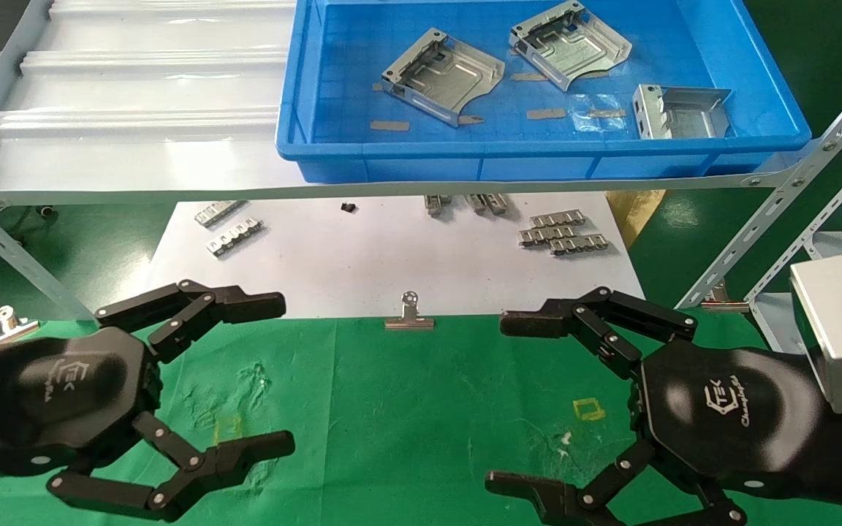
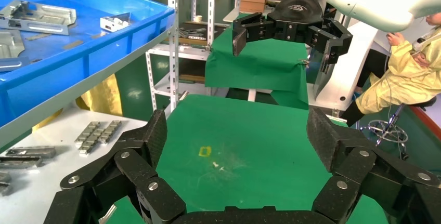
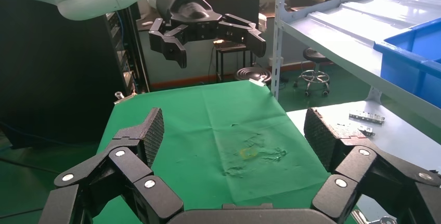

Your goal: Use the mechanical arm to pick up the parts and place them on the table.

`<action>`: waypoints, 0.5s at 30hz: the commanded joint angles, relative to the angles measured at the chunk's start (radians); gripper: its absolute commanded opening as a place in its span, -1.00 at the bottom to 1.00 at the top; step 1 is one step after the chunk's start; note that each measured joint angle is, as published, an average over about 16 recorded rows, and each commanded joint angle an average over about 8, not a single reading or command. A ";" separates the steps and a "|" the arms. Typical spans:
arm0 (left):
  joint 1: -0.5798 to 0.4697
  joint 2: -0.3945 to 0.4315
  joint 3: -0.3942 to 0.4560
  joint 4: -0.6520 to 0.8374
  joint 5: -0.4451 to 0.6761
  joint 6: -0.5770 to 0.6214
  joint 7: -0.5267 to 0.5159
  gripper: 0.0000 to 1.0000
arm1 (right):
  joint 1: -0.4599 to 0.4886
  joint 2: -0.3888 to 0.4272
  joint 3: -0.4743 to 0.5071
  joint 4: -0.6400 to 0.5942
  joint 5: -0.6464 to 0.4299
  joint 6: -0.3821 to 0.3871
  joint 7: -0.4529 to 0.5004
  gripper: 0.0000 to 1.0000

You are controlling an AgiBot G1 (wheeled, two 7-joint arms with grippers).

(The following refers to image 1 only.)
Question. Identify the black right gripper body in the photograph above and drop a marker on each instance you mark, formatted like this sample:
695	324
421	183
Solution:
728	416

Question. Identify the yellow square tape marker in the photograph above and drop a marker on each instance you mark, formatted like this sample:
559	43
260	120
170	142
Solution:
588	418

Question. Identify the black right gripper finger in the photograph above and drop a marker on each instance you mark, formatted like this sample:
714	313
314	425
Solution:
538	493
538	321

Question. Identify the white metal rack shelf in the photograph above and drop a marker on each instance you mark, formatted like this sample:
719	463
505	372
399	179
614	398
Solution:
136	88

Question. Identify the small folded metal bracket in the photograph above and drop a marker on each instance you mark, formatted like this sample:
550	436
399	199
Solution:
684	117

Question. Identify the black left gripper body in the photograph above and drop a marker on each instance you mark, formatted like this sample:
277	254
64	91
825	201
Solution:
63	394

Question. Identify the brown cardboard piece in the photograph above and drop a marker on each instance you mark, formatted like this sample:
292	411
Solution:
636	208

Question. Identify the blue plastic bin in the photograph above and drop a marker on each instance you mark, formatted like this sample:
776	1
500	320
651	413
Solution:
552	157

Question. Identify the white paper sheet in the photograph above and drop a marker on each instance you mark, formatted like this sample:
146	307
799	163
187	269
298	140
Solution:
362	263

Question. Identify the silver binder clip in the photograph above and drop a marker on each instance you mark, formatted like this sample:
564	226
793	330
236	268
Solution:
409	321
721	303
8	321

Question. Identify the small metal clip strip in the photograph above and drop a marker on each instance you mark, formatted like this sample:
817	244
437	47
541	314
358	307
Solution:
234	237
475	203
578	245
558	218
220	212
545	234
435	204
495	204

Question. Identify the large sheet metal bracket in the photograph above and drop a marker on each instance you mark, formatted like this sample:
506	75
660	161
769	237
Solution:
574	47
443	73

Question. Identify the grey slotted angle bar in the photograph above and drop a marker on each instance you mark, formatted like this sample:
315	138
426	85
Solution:
779	191
819	219
19	256

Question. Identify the clear plastic film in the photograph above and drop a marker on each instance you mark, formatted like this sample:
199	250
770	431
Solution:
596	102

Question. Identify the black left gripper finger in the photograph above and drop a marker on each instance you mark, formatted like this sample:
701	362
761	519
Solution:
245	453
245	307

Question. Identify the green cloth mat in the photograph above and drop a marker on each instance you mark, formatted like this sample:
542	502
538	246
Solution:
406	409

